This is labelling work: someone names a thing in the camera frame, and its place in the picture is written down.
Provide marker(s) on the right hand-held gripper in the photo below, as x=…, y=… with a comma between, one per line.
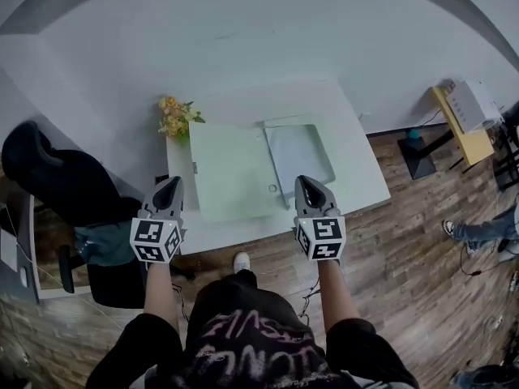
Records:
x=324, y=233

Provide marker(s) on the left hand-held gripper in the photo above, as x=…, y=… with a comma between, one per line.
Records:
x=152, y=233

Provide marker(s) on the pale green mat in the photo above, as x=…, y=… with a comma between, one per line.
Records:
x=231, y=168

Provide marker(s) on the person's right forearm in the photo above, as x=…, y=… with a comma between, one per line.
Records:
x=336, y=298

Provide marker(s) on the person's left forearm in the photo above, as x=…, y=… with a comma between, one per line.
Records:
x=160, y=294

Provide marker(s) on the white table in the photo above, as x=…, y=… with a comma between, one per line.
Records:
x=357, y=168

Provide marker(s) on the teal garment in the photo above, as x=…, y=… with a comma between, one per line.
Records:
x=101, y=243

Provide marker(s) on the yellow artificial flower bouquet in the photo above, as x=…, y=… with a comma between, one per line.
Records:
x=175, y=118

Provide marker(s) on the person's white shoe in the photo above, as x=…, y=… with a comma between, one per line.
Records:
x=241, y=262

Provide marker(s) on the black office chair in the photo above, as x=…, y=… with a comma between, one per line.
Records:
x=61, y=176

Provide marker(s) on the small teal object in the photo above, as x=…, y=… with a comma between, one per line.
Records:
x=414, y=134

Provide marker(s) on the person's black printed t-shirt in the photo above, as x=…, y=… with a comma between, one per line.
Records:
x=247, y=338

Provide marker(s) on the white mouse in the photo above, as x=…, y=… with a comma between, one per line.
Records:
x=23, y=277

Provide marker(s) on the silver laptop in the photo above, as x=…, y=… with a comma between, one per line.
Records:
x=8, y=249

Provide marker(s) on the yellow wooden desk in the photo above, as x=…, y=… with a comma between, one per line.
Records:
x=472, y=146

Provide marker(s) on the white microwave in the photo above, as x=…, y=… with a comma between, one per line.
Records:
x=470, y=103

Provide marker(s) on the black side table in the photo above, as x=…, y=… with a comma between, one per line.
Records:
x=511, y=152

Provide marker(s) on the dark desk with white frame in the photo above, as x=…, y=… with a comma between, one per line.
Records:
x=28, y=253

